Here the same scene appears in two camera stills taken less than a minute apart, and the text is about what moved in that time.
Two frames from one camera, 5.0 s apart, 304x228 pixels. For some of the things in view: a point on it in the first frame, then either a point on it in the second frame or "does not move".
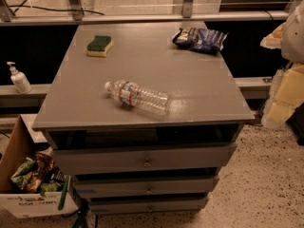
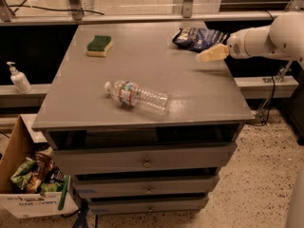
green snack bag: [21, 175] does not move
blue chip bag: [202, 40] does not move
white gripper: [294, 37] to [235, 47]
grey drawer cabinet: [142, 116] does not move
